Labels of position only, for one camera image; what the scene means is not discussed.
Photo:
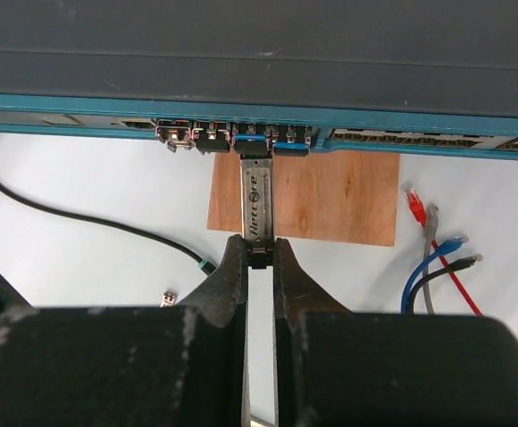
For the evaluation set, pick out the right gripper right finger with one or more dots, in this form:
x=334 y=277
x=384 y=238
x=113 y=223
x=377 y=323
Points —
x=337 y=367

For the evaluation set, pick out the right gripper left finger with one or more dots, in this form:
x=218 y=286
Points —
x=183 y=365

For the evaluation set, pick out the silver SFP module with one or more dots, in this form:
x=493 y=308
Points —
x=168 y=299
x=257 y=210

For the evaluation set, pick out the wooden board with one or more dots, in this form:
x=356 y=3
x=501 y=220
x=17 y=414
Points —
x=343 y=196

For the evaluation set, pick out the black network switch blue front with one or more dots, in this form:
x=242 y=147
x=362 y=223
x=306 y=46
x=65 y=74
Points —
x=288 y=77

